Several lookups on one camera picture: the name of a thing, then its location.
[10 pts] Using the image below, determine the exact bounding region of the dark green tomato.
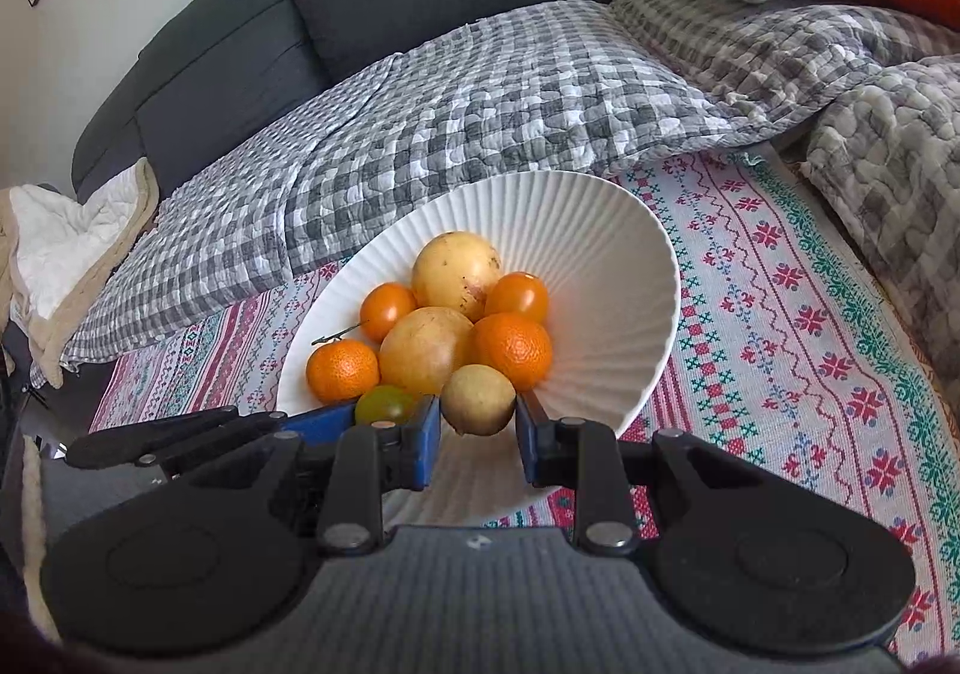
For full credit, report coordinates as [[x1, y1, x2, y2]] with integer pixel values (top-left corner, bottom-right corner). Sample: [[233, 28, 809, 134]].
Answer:
[[353, 385, 416, 426]]

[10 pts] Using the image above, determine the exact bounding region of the orange mandarin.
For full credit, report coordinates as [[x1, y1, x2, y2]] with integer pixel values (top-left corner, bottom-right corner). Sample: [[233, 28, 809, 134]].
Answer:
[[469, 312, 553, 392], [304, 339, 381, 404]]

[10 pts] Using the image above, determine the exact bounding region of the small tan longan fruit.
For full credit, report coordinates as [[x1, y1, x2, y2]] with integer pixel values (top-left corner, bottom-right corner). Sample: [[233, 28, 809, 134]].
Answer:
[[441, 364, 516, 437]]

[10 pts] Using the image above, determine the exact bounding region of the large yellow passion fruit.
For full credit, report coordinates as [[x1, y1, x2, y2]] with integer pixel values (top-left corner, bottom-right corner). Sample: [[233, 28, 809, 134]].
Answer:
[[379, 307, 473, 395]]

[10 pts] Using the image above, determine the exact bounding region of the orange tomato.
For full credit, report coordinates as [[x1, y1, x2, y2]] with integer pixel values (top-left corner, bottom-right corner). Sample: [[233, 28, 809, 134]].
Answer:
[[359, 282, 418, 344], [485, 271, 550, 323]]

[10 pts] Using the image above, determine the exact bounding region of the white ribbed plate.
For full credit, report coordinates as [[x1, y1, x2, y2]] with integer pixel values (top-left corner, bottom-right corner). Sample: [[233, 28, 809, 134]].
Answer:
[[275, 168, 683, 529]]

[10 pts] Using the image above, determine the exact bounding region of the patterned red green tablecloth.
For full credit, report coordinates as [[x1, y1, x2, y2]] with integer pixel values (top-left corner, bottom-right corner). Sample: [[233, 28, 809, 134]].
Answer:
[[88, 145, 960, 668]]

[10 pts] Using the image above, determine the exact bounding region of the white beige folded blanket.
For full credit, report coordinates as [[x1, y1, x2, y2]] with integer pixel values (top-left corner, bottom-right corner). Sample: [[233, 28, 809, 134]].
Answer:
[[2, 158, 160, 388]]

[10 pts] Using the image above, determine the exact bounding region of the grey white checkered quilt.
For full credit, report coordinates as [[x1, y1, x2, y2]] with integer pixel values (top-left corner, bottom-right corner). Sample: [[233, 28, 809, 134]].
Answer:
[[62, 0, 958, 367]]

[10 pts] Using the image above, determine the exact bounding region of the beige grey patterned blanket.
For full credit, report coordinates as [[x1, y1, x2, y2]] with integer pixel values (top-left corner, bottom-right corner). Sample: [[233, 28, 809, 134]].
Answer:
[[804, 57, 960, 408]]

